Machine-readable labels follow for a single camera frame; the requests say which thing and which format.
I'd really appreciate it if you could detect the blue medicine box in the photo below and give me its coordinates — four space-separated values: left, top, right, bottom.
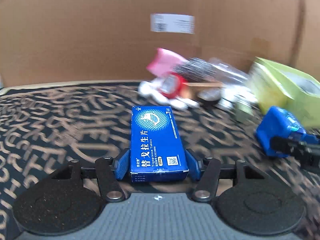
130 106 189 183

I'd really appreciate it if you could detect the clear plastic cup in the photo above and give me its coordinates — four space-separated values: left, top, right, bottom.
208 57 248 86

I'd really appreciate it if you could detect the green open shoe box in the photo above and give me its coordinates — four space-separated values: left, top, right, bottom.
247 57 319 128

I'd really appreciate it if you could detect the black round tin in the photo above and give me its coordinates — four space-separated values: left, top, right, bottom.
197 89 222 106

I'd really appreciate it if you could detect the black letter-pattern rug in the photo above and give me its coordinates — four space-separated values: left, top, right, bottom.
1 82 319 239

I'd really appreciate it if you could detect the red round container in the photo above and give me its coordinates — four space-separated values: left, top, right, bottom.
158 73 187 99

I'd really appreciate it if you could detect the pink pouch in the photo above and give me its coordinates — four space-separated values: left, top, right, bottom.
146 48 187 77

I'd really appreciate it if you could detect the large brown cardboard box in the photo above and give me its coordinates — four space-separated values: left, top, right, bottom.
1 0 319 87

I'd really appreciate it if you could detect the white shipping label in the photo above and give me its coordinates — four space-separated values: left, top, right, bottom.
150 14 194 34

